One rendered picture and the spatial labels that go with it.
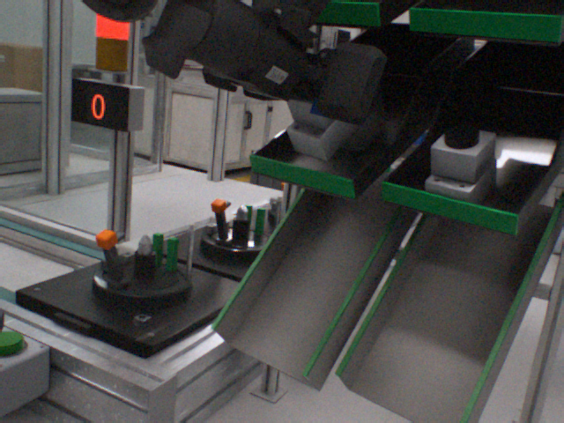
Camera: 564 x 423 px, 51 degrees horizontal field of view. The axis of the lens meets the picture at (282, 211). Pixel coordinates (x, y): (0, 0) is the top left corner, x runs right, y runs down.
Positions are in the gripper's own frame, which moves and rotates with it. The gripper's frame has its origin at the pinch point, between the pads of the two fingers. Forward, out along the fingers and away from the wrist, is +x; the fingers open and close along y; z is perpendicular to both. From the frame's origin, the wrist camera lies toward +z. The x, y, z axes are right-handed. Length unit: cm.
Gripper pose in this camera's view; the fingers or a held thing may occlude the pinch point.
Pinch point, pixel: (317, 87)
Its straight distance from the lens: 57.6
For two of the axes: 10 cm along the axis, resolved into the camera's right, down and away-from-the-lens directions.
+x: 6.0, 1.5, 7.8
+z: 3.3, -9.4, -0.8
